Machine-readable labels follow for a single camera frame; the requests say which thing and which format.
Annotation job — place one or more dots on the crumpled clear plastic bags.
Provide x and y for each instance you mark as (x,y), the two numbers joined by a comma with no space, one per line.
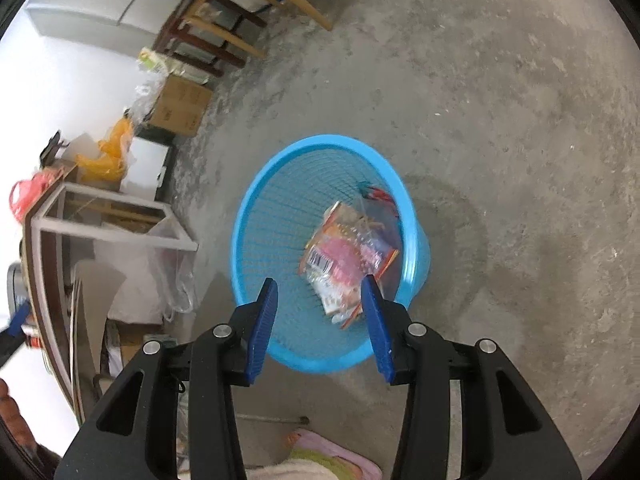
(145,97)

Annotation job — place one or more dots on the brown cardboard box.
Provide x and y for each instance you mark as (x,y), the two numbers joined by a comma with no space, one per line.
(180,105)

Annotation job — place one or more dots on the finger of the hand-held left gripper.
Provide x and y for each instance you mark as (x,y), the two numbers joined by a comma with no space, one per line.
(19,320)

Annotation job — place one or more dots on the white cardboard sheet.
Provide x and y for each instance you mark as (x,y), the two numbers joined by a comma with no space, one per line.
(82,147)

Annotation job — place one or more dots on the light wooden chair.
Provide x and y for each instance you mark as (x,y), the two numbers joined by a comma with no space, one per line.
(225,32)

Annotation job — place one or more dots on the orange plastic bag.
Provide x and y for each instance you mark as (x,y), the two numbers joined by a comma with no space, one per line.
(117,140)

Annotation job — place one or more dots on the white frame table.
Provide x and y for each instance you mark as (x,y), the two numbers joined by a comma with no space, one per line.
(110,202)

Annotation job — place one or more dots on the green white packaging bag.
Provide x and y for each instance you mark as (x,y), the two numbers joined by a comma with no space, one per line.
(152,60)

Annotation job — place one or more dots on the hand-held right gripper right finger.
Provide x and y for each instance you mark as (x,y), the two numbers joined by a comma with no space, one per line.
(377,330)

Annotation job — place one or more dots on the red plastic bag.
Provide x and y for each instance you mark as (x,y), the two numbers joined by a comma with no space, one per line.
(25,195)

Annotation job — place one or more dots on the white box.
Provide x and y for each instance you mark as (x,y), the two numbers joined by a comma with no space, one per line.
(145,165)

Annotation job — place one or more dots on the blue mesh waste basket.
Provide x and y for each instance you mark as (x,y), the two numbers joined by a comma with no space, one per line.
(280,220)

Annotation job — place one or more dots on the grey refrigerator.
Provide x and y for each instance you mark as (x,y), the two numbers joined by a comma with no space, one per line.
(100,5)

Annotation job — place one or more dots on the clear wrapper with red print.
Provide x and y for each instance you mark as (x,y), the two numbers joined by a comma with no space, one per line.
(377,205)

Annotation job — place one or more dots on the dark object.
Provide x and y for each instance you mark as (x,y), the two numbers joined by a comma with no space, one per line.
(50,150)

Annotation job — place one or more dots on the pink snack wrapper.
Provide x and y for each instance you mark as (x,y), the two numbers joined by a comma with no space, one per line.
(340,255)

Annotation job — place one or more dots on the person's left hand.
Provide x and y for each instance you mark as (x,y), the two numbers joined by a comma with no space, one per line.
(12,410)

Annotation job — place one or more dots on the dark red wooden stool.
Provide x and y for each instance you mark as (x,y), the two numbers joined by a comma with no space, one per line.
(200,42)

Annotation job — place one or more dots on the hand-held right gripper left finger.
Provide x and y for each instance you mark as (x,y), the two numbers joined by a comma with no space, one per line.
(262,330)

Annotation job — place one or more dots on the pink striped cloth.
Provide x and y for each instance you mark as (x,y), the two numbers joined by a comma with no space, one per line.
(325,452)

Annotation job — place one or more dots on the clear plastic bag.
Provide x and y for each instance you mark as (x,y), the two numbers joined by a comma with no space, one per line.
(175,270)

